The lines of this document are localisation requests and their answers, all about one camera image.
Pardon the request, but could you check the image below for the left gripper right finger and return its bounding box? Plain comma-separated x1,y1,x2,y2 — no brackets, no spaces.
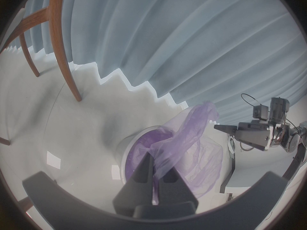
158,167,199,211

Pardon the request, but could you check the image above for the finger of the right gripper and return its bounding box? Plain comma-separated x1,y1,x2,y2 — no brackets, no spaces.
234,129,271,152
214,122,270,133

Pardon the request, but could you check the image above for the white trash bin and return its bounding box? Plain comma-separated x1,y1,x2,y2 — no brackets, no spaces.
115,126,173,186

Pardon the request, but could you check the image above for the purple plastic bag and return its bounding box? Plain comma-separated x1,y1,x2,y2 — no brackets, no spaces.
131,101,224,205

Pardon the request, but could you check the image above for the pale blue curtain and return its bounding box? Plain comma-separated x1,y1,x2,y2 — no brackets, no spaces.
14,0,305,126

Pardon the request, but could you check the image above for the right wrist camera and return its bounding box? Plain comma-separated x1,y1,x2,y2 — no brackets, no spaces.
252,105,269,122

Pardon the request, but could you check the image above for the white chair with wooden legs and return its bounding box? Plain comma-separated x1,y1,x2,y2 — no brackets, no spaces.
0,0,83,213

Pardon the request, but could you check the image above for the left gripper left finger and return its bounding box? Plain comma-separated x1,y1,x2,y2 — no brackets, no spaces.
113,152,154,217

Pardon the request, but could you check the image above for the black cable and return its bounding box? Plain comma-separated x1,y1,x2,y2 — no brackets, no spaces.
241,93,263,108

